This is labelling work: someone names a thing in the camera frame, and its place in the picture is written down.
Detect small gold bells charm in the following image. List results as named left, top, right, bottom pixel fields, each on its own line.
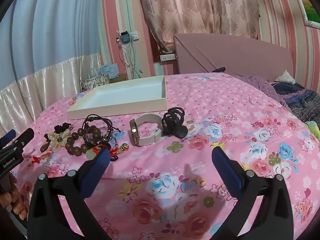
left=116, top=142, right=129, bottom=154

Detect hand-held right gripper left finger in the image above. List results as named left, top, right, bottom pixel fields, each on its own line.
left=27, top=148, right=112, bottom=240

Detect patterned gift bag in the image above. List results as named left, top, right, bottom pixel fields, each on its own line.
left=80, top=74, right=110, bottom=92

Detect white crumpled cloth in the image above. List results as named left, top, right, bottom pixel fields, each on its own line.
left=274, top=70, right=297, bottom=84

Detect dark patterned blanket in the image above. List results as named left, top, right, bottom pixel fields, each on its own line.
left=272, top=82, right=320, bottom=123

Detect pink patterned curtain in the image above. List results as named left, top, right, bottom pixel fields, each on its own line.
left=136, top=0, right=260, bottom=52

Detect black handled stick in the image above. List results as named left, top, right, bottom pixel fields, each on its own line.
left=194, top=47, right=226, bottom=73

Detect purple dotted blanket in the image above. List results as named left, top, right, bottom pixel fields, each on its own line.
left=235, top=74, right=291, bottom=108

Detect pink headboard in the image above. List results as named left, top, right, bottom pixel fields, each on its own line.
left=174, top=33, right=294, bottom=80

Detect black braided cord bracelet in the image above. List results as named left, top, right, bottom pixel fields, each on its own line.
left=82, top=114, right=123, bottom=147

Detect black hair claw clip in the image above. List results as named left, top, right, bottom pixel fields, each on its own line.
left=161, top=107, right=188, bottom=139

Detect person's left hand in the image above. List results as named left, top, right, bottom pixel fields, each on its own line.
left=0, top=172, right=27, bottom=219

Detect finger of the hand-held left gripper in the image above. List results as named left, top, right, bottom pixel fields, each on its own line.
left=11, top=128, right=35, bottom=148
left=0, top=129, right=16, bottom=147

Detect green plush toy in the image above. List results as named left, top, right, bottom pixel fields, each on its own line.
left=305, top=120, right=320, bottom=138

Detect cream flower hair tie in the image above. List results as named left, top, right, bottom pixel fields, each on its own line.
left=47, top=130, right=73, bottom=152

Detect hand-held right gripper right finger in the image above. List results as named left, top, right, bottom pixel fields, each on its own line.
left=211, top=146, right=293, bottom=240

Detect light blue paper bag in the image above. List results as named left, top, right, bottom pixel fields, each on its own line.
left=99, top=64, right=119, bottom=78

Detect hanging white cables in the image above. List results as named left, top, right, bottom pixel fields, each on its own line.
left=116, top=40, right=143, bottom=79

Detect pink floral bedsheet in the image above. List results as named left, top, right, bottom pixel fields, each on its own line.
left=10, top=73, right=320, bottom=240

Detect amber pendant with red knot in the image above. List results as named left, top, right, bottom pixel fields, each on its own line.
left=24, top=152, right=53, bottom=163

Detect blue charger device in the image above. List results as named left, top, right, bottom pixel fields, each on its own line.
left=120, top=31, right=132, bottom=44

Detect beige band wrist watch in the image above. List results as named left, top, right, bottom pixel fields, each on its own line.
left=129, top=114, right=163, bottom=147

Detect wooden bead bracelet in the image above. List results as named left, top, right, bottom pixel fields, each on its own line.
left=65, top=126, right=102, bottom=159

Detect wooden pendant with braided cord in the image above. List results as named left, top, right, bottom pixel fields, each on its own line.
left=39, top=134, right=52, bottom=153

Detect white shallow tray box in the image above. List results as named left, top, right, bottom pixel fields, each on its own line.
left=67, top=75, right=167, bottom=120

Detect framed wall picture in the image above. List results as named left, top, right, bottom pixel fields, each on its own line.
left=290, top=0, right=320, bottom=29

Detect blue and cream satin curtain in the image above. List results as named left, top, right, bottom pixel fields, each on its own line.
left=0, top=0, right=104, bottom=137

